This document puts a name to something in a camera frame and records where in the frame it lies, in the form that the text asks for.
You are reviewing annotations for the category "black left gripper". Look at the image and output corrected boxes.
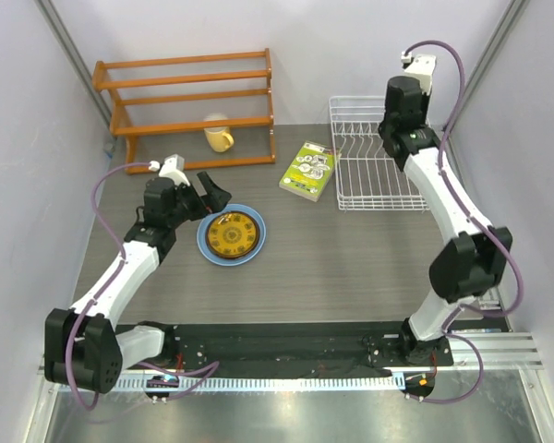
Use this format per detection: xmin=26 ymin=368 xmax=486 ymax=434
xmin=167 ymin=172 xmax=230 ymax=228

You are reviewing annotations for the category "yellow patterned plate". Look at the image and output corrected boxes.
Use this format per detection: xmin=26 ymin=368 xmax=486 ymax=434
xmin=204 ymin=210 xmax=260 ymax=261

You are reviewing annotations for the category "light blue plate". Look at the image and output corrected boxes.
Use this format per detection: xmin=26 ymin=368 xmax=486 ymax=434
xmin=196 ymin=203 xmax=268 ymax=268

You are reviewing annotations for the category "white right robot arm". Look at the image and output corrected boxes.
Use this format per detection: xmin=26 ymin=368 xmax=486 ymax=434
xmin=379 ymin=76 xmax=512 ymax=365

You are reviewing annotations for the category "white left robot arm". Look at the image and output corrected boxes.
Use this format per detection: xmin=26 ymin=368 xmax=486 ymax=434
xmin=44 ymin=172 xmax=232 ymax=394

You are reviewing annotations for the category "orange wooden shelf rack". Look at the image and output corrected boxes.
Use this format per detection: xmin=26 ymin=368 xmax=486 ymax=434
xmin=91 ymin=49 xmax=277 ymax=174

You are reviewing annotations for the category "yellow mug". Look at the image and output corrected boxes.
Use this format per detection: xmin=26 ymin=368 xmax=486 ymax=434
xmin=204 ymin=126 xmax=235 ymax=153

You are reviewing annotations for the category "green book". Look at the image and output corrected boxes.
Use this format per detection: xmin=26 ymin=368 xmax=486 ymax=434
xmin=279 ymin=141 xmax=339 ymax=202

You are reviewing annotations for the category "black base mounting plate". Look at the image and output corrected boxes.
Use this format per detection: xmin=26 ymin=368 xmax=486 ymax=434
xmin=114 ymin=320 xmax=455 ymax=380

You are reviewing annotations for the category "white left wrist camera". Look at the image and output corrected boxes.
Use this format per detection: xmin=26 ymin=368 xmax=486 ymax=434
xmin=147 ymin=154 xmax=190 ymax=186

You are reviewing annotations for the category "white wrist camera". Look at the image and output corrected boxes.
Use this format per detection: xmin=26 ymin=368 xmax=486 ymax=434
xmin=401 ymin=52 xmax=437 ymax=96
xmin=147 ymin=154 xmax=190 ymax=186

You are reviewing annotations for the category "white wire dish rack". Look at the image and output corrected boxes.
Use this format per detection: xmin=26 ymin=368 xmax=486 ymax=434
xmin=329 ymin=96 xmax=428 ymax=211

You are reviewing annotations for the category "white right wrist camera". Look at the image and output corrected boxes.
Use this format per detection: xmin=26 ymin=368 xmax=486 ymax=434
xmin=401 ymin=52 xmax=437 ymax=96

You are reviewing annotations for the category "slotted cable duct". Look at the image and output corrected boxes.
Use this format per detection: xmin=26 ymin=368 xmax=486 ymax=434
xmin=110 ymin=372 xmax=405 ymax=394

